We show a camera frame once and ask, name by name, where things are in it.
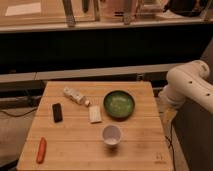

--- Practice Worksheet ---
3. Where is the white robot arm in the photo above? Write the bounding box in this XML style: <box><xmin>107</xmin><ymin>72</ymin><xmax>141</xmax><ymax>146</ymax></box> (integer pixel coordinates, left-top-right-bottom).
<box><xmin>159</xmin><ymin>60</ymin><xmax>213</xmax><ymax>114</ymax></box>

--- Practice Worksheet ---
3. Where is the green ceramic bowl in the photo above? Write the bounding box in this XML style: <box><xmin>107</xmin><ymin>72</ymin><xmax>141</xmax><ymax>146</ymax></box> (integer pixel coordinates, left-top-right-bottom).
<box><xmin>103</xmin><ymin>90</ymin><xmax>135</xmax><ymax>119</ymax></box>

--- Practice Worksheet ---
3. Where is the white sponge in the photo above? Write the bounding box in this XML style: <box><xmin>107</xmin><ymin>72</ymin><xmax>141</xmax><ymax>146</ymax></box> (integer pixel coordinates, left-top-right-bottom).
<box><xmin>89</xmin><ymin>106</ymin><xmax>102</xmax><ymax>123</ymax></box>

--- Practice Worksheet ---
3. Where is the white paper cup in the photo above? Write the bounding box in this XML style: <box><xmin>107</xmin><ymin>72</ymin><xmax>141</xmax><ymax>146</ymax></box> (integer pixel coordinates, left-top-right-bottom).
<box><xmin>102</xmin><ymin>125</ymin><xmax>122</xmax><ymax>148</ymax></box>

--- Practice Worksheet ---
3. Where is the black rectangular block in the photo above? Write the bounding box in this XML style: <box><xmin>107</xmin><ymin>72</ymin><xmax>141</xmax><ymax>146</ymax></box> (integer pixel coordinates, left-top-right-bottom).
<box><xmin>52</xmin><ymin>103</ymin><xmax>63</xmax><ymax>123</ymax></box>

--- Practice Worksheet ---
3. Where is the orange carrot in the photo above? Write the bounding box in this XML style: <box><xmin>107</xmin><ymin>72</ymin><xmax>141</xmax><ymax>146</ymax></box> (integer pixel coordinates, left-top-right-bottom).
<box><xmin>36</xmin><ymin>137</ymin><xmax>46</xmax><ymax>164</ymax></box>

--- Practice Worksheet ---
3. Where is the white paper sheet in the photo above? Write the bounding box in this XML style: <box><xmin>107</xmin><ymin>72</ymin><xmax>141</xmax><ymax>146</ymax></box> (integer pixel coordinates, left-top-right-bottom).
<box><xmin>5</xmin><ymin>2</ymin><xmax>41</xmax><ymax>16</ymax></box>

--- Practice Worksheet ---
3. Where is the black power cable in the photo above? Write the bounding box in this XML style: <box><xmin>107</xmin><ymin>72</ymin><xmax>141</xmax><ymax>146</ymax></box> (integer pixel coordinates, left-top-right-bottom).
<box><xmin>0</xmin><ymin>107</ymin><xmax>39</xmax><ymax>118</ymax></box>

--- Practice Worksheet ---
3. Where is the black cable at table right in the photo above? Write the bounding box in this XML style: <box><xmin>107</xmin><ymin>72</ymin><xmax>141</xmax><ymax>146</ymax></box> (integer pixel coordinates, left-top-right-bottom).
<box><xmin>164</xmin><ymin>120</ymin><xmax>177</xmax><ymax>171</ymax></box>

